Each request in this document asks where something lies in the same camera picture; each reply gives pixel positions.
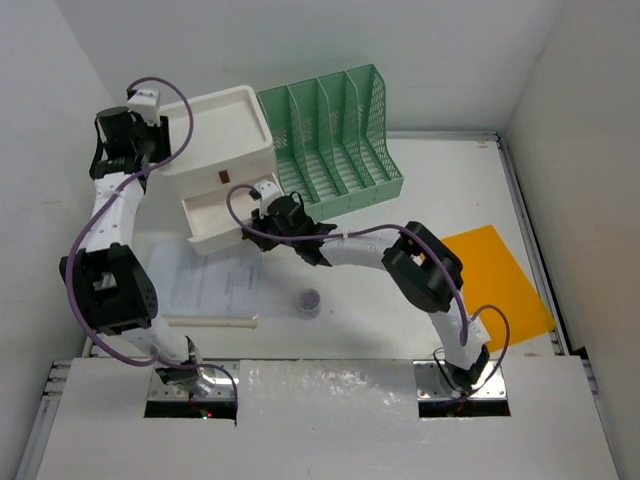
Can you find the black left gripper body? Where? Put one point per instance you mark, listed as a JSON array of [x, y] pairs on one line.
[[154, 141]]

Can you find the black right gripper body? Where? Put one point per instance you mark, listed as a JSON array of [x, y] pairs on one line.
[[269, 225]]

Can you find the white drawer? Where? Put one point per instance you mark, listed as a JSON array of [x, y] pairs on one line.
[[212, 227]]

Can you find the white drawer organizer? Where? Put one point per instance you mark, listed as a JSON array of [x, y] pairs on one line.
[[231, 142]]

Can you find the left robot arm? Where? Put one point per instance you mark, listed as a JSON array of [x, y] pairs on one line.
[[111, 290]]

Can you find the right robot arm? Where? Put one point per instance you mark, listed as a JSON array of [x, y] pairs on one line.
[[427, 272]]

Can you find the green mesh file rack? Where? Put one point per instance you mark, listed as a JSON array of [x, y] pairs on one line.
[[330, 141]]

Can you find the clear mesh document pouch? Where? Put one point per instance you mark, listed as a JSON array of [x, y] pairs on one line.
[[216, 290]]

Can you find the white front cover board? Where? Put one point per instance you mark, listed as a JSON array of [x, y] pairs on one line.
[[329, 420]]

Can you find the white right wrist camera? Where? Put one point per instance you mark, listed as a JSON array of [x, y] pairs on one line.
[[266, 191]]

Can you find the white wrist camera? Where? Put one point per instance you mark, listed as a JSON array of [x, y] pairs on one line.
[[145, 103], [266, 191]]

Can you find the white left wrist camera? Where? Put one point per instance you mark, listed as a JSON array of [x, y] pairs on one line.
[[145, 103]]

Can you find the aluminium table edge rail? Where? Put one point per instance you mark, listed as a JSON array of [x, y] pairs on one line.
[[459, 181]]

